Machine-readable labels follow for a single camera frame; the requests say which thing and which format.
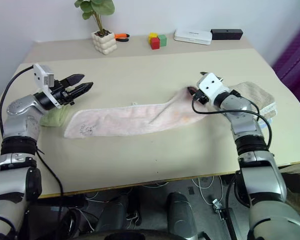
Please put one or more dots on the small metal clamp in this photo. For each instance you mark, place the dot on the small metal clamp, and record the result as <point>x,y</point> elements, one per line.
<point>216,205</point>

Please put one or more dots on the green leafy plant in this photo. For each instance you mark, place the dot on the green leafy plant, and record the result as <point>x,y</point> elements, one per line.
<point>92,8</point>

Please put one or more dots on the pink towel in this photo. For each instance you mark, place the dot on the pink towel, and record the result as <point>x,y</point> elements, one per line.
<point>120,120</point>

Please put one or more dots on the green wooden block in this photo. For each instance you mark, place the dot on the green wooden block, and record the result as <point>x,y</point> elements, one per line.
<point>162,40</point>

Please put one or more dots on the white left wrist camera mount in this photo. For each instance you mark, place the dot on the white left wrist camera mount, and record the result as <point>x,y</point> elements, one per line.
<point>41,75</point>

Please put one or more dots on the black rectangular box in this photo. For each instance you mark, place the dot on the black rectangular box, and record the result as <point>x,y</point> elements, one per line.
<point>227,34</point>

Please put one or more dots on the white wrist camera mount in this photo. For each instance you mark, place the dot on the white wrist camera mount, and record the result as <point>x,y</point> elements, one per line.
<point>41,75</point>
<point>211,86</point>

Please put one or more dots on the green towel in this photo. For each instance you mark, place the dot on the green towel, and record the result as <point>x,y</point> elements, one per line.
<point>53,117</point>

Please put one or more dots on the white flat box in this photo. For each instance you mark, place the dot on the white flat box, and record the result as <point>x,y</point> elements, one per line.
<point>192,36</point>

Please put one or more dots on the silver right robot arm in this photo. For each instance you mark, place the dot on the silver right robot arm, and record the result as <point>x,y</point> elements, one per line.
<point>260,175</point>

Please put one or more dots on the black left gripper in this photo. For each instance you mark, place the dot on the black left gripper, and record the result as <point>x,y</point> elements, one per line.
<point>62,96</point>

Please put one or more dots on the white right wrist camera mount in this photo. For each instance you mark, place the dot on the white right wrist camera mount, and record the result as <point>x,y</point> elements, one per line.
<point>211,86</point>

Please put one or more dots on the beige folded towel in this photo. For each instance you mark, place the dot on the beige folded towel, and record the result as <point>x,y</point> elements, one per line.
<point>255,92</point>

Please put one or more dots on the dark rounded shape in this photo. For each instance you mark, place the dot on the dark rounded shape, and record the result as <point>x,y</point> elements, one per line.
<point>181,215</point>

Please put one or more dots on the white folded towel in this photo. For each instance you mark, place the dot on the white folded towel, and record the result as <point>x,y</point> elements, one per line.
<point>268,111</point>

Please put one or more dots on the red wooden block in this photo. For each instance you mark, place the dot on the red wooden block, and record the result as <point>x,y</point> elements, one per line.
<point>155,43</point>

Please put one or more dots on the white bubble plant pot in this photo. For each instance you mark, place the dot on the white bubble plant pot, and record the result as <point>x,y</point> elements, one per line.
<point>104,42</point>

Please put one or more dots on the yellow wooden block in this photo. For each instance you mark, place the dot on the yellow wooden block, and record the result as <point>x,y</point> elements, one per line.
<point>153,35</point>

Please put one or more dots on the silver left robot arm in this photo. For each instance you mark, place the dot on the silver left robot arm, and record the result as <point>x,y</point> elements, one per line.
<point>17,125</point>

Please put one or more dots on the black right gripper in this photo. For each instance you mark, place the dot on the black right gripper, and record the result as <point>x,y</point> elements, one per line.
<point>201,97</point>

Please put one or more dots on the purple furniture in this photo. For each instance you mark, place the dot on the purple furniture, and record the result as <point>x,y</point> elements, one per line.
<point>292,57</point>

